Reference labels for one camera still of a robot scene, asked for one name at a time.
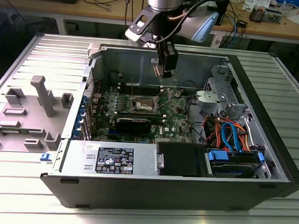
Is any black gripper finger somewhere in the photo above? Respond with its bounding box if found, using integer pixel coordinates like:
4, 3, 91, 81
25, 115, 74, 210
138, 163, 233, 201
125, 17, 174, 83
161, 48, 179, 79

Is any silver CPU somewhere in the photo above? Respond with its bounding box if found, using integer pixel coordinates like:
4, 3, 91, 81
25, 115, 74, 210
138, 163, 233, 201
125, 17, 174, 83
151, 63, 165, 79

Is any metal socket cover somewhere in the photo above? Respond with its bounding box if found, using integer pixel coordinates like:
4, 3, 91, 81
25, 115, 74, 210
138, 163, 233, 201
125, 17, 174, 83
153, 87, 174, 112

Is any black RAM slot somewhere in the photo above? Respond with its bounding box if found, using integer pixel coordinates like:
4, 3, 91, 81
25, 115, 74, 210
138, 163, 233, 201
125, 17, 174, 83
119, 87, 163, 93
119, 85, 164, 91
120, 82, 164, 88
119, 90, 163, 96

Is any CPU socket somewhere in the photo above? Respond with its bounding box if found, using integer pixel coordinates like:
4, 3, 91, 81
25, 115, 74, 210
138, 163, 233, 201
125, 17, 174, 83
128, 93, 159, 113

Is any green motherboard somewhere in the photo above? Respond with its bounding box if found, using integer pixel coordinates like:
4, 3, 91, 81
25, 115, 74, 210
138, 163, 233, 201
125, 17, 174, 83
88, 83, 198, 146

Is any tall black device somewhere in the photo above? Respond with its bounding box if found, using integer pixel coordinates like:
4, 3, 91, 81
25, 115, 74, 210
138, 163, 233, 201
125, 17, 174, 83
214, 0, 231, 26

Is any RAM stick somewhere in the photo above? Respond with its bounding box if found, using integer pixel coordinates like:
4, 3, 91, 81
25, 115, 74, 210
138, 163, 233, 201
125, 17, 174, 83
116, 110, 165, 125

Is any black graphics card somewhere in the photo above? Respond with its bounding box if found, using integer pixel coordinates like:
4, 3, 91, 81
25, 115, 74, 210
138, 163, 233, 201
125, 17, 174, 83
114, 116, 152, 135

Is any white card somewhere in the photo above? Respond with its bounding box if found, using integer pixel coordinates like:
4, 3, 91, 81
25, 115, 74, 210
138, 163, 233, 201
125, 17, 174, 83
243, 0, 261, 11

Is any copper heat sink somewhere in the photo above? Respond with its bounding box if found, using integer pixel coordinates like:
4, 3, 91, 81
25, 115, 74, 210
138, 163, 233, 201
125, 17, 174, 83
249, 4, 268, 23

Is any black drive housing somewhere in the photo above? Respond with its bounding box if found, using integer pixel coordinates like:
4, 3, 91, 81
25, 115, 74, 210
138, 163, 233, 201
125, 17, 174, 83
155, 141, 210, 178

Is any wooden desk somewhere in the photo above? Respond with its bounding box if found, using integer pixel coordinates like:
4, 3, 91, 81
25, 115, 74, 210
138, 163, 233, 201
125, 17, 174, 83
0, 0, 299, 46

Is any hard disk in blue carrier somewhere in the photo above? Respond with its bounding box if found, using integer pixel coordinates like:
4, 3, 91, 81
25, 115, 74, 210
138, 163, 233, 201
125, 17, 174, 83
206, 148, 266, 179

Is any grey electronic device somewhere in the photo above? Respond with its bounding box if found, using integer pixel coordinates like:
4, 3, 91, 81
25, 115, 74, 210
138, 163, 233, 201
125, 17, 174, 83
264, 4, 289, 24

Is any black PC case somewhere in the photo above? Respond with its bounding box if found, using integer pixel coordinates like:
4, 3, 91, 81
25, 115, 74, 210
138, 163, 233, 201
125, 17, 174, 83
38, 39, 299, 218

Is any silver power supply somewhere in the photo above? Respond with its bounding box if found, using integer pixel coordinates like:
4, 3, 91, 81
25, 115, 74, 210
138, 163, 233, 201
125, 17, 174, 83
53, 139, 161, 177

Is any grey parts rack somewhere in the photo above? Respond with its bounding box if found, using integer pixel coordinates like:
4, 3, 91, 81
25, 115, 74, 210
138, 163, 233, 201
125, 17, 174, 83
0, 73, 76, 155

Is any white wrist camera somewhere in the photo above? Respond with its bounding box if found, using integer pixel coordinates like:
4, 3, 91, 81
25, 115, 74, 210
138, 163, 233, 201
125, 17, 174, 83
124, 6, 160, 47

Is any silver metal bracket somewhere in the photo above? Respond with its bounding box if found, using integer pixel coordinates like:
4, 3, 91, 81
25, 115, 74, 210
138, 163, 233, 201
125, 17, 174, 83
194, 90, 228, 112

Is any blue wire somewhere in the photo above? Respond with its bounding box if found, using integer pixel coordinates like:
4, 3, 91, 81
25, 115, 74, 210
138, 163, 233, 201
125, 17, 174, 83
220, 121, 241, 153

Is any orange wire bundle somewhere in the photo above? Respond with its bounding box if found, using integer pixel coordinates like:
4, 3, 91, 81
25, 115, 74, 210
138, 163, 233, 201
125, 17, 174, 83
202, 114, 253, 152

